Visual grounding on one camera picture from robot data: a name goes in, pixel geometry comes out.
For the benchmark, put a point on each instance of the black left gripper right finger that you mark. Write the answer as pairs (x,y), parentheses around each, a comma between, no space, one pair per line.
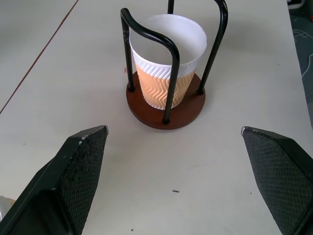
(278,171)

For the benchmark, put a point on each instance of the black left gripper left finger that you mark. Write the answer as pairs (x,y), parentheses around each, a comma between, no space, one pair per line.
(73,176)

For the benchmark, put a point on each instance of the orange and white paper cup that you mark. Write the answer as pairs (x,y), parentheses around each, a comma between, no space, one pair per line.
(168,66)

